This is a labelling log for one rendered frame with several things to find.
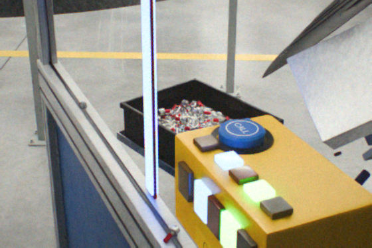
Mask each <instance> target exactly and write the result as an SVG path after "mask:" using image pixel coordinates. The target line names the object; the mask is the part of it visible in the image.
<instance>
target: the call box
mask: <svg viewBox="0 0 372 248"><path fill-rule="evenodd" d="M251 120H253V121H255V122H257V123H259V124H260V125H262V126H263V127H264V129H265V141H264V143H263V145H261V146H259V147H256V148H250V149H238V148H231V147H228V146H226V145H224V144H222V143H220V142H219V127H220V125H216V126H210V127H206V128H200V129H196V130H191V131H187V132H181V133H178V134H177V135H175V216H176V218H177V219H178V220H179V222H180V224H181V225H182V226H184V228H185V229H186V231H187V232H188V234H189V235H190V236H191V238H192V239H193V240H194V242H195V243H196V244H197V246H198V247H199V248H224V247H223V246H222V245H221V241H219V240H217V238H216V237H215V236H214V235H213V234H212V232H211V231H210V230H209V228H208V227H207V224H204V222H203V220H202V219H201V218H200V217H199V215H198V214H197V213H196V211H195V180H198V179H200V180H201V181H202V182H203V183H204V184H205V185H206V186H207V188H208V189H209V190H210V191H211V195H212V194H213V195H214V196H215V197H216V198H217V199H218V200H219V201H220V202H221V203H222V205H223V206H224V207H225V210H227V211H228V212H230V213H231V214H232V215H233V217H234V218H235V219H236V220H237V221H238V223H239V224H240V226H241V228H243V229H244V230H245V231H246V232H247V233H248V234H249V235H250V236H251V237H252V238H253V239H254V241H255V242H256V243H257V248H372V193H370V192H369V191H367V190H366V189H365V188H364V187H363V186H361V185H360V184H358V183H357V182H356V181H355V180H354V179H352V178H351V177H349V176H348V175H347V174H346V173H344V172H342V171H341V170H340V169H339V168H337V167H336V165H335V164H333V163H332V162H330V161H329V160H328V159H327V158H325V157H324V156H323V155H321V154H320V153H319V152H318V151H317V150H315V149H313V148H312V147H311V146H309V145H308V144H307V143H305V142H304V141H303V140H302V139H301V138H299V137H298V136H297V135H295V134H294V133H293V132H291V131H290V129H289V128H287V127H286V126H285V125H283V124H282V123H281V122H279V121H277V119H275V118H274V117H272V116H270V115H264V116H258V117H254V118H251ZM208 135H212V136H213V137H214V138H215V139H216V140H217V141H218V142H219V143H220V148H219V149H217V150H211V151H208V152H201V151H200V150H199V149H198V148H197V147H196V146H195V145H194V144H193V139H194V138H198V137H202V136H208ZM231 151H234V152H236V153H237V154H238V155H239V156H240V157H241V158H242V159H243V161H244V165H249V166H250V167H251V168H252V169H253V170H254V171H255V172H256V173H257V174H258V181H260V180H264V181H265V182H266V183H267V184H268V185H269V186H270V187H271V188H272V189H274V190H275V191H276V195H275V197H278V196H282V197H283V198H284V199H285V200H286V201H287V202H288V203H289V204H290V205H291V206H292V207H293V214H292V215H289V216H286V217H281V218H279V219H275V220H272V219H270V218H269V217H268V216H267V214H266V213H265V212H264V211H263V210H262V209H261V208H260V201H253V200H252V199H251V198H250V197H249V196H248V194H247V193H246V192H245V191H244V185H242V186H239V185H238V184H237V183H236V182H235V181H234V180H232V179H231V177H230V176H229V174H228V172H229V170H224V169H222V167H220V165H218V163H216V161H215V155H217V154H222V153H226V152H231ZM179 161H184V162H186V163H187V165H188V166H189V167H190V168H191V169H192V170H193V171H194V201H193V202H190V203H189V202H188V201H187V200H186V199H185V198H184V197H183V196H182V195H181V194H180V193H179V191H178V162H179Z"/></svg>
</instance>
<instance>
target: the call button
mask: <svg viewBox="0 0 372 248"><path fill-rule="evenodd" d="M219 125H220V127H219V142H220V143H222V144H224V145H226V146H228V147H231V148H238V149H250V148H256V147H259V146H261V145H263V143H264V141H265V129H264V127H263V126H262V125H260V124H259V123H257V122H255V121H253V120H251V119H250V118H244V119H234V120H228V121H226V122H224V123H220V124H219Z"/></svg>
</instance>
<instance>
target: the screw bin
mask: <svg viewBox="0 0 372 248"><path fill-rule="evenodd" d="M182 100H188V101H191V100H196V101H201V103H202V104H204V105H206V106H208V107H210V108H212V109H214V110H216V111H218V112H222V114H224V115H225V116H228V117H229V118H232V119H244V118H254V117H258V116H264V115H270V116H272V117H274V118H275V119H277V121H279V122H281V123H282V124H284V119H283V118H279V117H277V116H275V115H273V114H271V113H269V112H267V111H265V110H262V109H260V108H258V107H256V106H253V105H251V104H249V103H247V102H245V101H243V100H241V99H239V98H236V97H234V96H232V95H229V94H227V93H225V92H223V91H222V90H219V89H217V88H215V87H213V86H211V85H209V84H206V83H205V82H203V81H202V80H199V79H198V78H193V79H191V80H187V81H184V82H181V83H179V84H176V85H173V86H170V87H167V88H164V89H161V90H158V91H157V110H158V109H160V108H164V110H167V109H169V108H172V107H173V106H174V105H176V106H177V105H179V104H181V101H182ZM120 108H122V109H123V110H124V136H125V137H126V138H127V139H129V140H131V141H133V142H134V143H136V144H137V145H139V146H141V147H142V148H143V149H145V123H144V98H143V96H139V97H137V98H133V99H131V100H127V101H124V102H120ZM175 135H177V133H176V132H174V131H173V130H171V129H169V128H168V127H166V126H164V125H163V124H160V123H159V122H157V155H158V158H159V159H160V160H162V161H164V162H165V163H166V164H168V165H170V166H171V167H172V168H175Z"/></svg>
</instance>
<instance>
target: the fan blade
mask: <svg viewBox="0 0 372 248"><path fill-rule="evenodd" d="M371 3H372V0H333V1H332V3H331V4H330V5H328V6H327V7H326V8H325V9H324V10H323V11H322V12H321V13H320V14H319V15H318V16H317V17H316V18H315V19H313V20H312V22H311V23H310V24H309V25H308V26H307V27H306V28H305V29H304V30H303V31H302V32H301V33H300V34H299V35H298V36H297V37H296V38H295V39H294V40H293V41H292V44H291V45H289V46H288V47H287V48H285V49H284V50H283V51H282V52H281V53H280V54H279V55H278V56H277V57H276V58H275V59H274V60H273V61H272V62H271V64H270V65H269V67H268V68H267V69H266V71H265V72H264V74H263V75H262V78H264V77H265V76H268V75H269V74H271V73H272V72H274V71H275V70H278V69H279V68H281V67H283V66H284V65H286V64H288V61H287V59H288V58H290V57H292V56H294V55H296V54H298V53H300V52H302V51H304V50H306V49H308V48H310V47H312V46H314V45H317V44H318V43H319V42H321V40H323V39H324V38H326V37H327V36H328V35H330V34H331V33H332V32H334V31H335V30H336V29H338V28H339V27H341V26H342V25H343V24H344V23H346V22H348V21H349V20H350V19H352V18H353V17H354V16H356V15H357V14H358V13H360V12H361V11H362V10H364V9H365V8H366V7H367V6H368V5H370V4H371ZM288 49H290V50H289V51H288V53H286V54H285V55H284V56H282V57H281V58H279V59H277V58H278V57H279V56H280V55H281V54H282V53H284V52H285V51H287V50H288Z"/></svg>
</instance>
